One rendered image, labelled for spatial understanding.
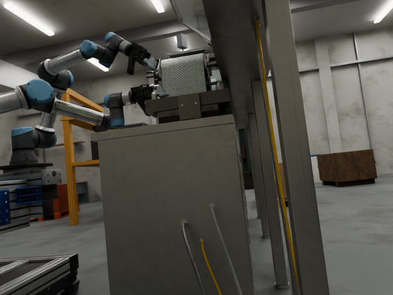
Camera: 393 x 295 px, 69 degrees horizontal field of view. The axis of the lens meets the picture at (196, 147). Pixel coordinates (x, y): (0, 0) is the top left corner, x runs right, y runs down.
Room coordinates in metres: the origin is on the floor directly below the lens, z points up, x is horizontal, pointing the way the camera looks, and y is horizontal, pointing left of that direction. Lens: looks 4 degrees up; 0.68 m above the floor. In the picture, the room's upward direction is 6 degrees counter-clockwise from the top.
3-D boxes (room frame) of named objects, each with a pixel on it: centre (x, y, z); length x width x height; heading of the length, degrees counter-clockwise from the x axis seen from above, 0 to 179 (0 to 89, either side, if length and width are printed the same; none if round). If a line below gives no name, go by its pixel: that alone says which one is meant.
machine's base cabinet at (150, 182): (2.51, -0.05, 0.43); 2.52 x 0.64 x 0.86; 171
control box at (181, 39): (2.13, 0.03, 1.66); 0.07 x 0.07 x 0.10; 56
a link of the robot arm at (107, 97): (1.57, 0.42, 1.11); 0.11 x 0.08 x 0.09; 81
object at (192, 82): (1.51, 0.03, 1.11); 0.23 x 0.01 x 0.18; 81
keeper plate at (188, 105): (1.29, 0.01, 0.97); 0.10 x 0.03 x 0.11; 81
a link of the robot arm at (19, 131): (1.74, 1.05, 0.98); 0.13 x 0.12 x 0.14; 158
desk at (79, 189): (8.74, 4.04, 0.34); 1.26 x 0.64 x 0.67; 170
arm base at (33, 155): (1.73, 1.05, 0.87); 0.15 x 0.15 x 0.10
